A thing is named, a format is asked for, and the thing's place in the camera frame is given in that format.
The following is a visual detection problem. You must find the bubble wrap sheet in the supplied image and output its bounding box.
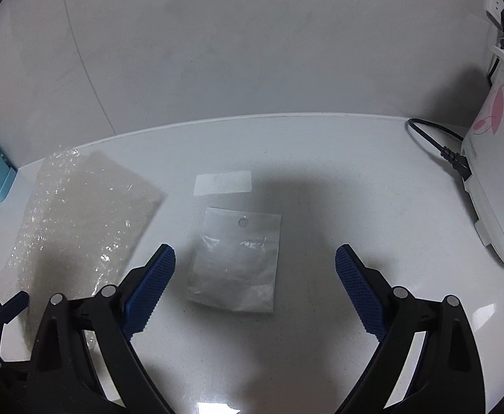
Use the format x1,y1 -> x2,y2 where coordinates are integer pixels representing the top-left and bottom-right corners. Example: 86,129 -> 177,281
0,149 -> 166,348

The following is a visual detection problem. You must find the clear plastic bag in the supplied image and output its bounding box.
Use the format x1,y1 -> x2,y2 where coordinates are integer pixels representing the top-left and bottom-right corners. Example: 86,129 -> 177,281
186,207 -> 282,313

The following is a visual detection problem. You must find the white rice cooker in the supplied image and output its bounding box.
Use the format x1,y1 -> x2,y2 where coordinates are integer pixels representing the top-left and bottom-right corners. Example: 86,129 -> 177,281
461,37 -> 504,263

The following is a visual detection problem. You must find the black power cord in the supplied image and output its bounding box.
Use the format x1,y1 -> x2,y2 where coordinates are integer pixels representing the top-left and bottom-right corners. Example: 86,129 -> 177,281
405,118 -> 473,180

